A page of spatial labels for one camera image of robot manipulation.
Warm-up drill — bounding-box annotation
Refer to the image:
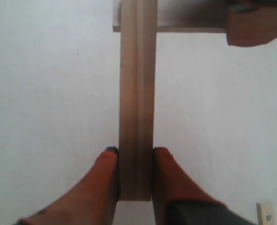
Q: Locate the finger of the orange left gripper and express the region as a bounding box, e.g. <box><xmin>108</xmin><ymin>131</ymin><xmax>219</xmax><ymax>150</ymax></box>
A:
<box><xmin>226</xmin><ymin>0</ymin><xmax>277</xmax><ymax>47</ymax></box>

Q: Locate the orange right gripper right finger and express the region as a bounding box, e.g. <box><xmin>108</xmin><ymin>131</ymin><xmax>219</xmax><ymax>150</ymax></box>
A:
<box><xmin>152</xmin><ymin>147</ymin><xmax>251</xmax><ymax>225</ymax></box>

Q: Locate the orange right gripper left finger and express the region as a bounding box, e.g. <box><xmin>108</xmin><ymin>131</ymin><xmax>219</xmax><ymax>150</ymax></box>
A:
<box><xmin>16</xmin><ymin>147</ymin><xmax>119</xmax><ymax>225</ymax></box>

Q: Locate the long thin wood strip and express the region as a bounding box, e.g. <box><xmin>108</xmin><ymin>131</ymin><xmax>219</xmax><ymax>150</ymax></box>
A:
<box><xmin>112</xmin><ymin>0</ymin><xmax>229</xmax><ymax>33</ymax></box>

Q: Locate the wood strip with hole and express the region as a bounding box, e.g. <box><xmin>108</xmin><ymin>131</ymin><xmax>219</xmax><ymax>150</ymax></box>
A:
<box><xmin>256</xmin><ymin>200</ymin><xmax>275</xmax><ymax>225</ymax></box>

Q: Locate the grooved wood block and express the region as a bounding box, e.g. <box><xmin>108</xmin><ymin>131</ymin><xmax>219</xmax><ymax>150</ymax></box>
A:
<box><xmin>119</xmin><ymin>0</ymin><xmax>157</xmax><ymax>201</ymax></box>

